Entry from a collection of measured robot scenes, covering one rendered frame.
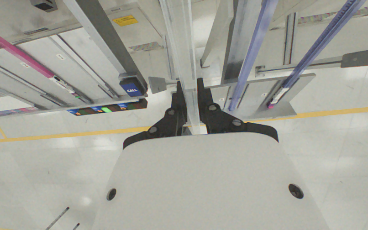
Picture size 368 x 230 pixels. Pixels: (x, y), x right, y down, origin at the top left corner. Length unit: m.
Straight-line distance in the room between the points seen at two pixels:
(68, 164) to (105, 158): 0.63
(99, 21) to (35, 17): 0.51
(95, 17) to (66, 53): 0.12
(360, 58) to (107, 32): 0.74
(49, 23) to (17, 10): 0.14
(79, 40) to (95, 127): 1.36
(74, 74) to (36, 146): 2.15
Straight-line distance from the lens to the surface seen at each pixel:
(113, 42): 0.33
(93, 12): 0.31
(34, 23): 0.81
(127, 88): 0.32
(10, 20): 0.90
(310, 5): 0.97
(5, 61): 0.51
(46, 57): 0.43
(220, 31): 0.35
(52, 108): 0.63
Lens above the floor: 1.07
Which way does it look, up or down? 72 degrees down
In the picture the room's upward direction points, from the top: 163 degrees counter-clockwise
